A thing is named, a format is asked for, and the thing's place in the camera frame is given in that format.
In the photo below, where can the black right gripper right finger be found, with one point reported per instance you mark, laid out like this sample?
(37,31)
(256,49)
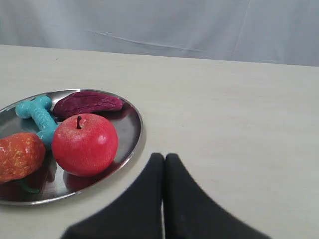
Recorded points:
(189,213)

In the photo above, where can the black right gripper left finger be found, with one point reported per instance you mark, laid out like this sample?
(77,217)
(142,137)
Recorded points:
(136,214)

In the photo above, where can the teal toy bone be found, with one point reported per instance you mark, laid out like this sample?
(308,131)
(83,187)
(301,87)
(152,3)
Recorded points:
(38,109)

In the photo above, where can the red apple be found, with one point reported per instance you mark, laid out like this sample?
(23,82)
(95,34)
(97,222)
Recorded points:
(85,145)

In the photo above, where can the round stainless steel plate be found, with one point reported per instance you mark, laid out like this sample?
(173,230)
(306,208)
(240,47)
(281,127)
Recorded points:
(51,180)

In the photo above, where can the purple toy sweet potato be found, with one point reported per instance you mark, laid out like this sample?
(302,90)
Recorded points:
(86,102)

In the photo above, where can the orange-red toy strawberry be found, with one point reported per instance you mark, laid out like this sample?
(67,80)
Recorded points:
(21,154)

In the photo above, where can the white backdrop cloth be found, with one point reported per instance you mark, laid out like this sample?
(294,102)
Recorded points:
(271,31)

